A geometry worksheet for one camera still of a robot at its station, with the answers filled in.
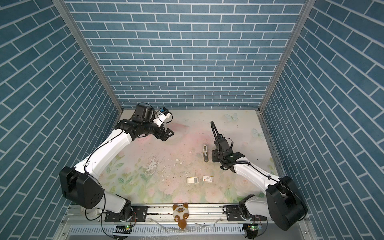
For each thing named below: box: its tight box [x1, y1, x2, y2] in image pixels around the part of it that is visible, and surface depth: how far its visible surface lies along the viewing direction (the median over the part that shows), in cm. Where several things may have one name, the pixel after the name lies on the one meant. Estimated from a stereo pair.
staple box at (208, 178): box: [202, 175, 214, 183], surface depth 86 cm
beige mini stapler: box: [203, 145, 209, 163], surface depth 96 cm
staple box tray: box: [186, 176, 199, 184], surface depth 86 cm
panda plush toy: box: [172, 202, 189, 230], surface depth 72 cm
